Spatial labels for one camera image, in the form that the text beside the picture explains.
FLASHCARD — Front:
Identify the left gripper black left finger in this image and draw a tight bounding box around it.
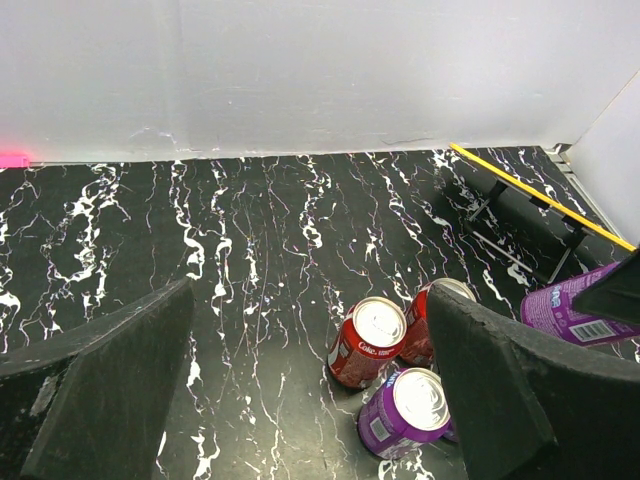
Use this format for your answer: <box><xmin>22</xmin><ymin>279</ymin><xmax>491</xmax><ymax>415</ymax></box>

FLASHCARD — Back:
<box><xmin>1</xmin><ymin>279</ymin><xmax>194</xmax><ymax>479</ymax></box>

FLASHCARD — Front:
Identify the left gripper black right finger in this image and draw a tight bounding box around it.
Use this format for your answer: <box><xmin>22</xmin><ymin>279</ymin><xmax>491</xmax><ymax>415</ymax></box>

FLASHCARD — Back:
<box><xmin>427</xmin><ymin>286</ymin><xmax>639</xmax><ymax>479</ymax></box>

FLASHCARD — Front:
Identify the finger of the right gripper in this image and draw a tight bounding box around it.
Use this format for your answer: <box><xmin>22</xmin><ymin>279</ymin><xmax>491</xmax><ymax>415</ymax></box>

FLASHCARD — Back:
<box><xmin>572</xmin><ymin>250</ymin><xmax>640</xmax><ymax>325</ymax></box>

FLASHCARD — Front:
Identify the red cola can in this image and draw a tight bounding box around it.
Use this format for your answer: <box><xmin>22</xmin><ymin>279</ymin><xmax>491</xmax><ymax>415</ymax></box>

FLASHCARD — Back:
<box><xmin>327</xmin><ymin>296</ymin><xmax>407</xmax><ymax>389</ymax></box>
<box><xmin>399</xmin><ymin>278</ymin><xmax>476</xmax><ymax>368</ymax></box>

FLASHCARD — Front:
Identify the pink tape strip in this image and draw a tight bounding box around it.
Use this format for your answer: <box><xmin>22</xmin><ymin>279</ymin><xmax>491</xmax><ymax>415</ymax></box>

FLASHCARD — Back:
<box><xmin>0</xmin><ymin>153</ymin><xmax>31</xmax><ymax>169</ymax></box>

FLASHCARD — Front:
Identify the aluminium frame rail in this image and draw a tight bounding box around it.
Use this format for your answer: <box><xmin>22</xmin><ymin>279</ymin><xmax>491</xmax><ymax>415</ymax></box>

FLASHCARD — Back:
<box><xmin>545</xmin><ymin>144</ymin><xmax>623</xmax><ymax>238</ymax></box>

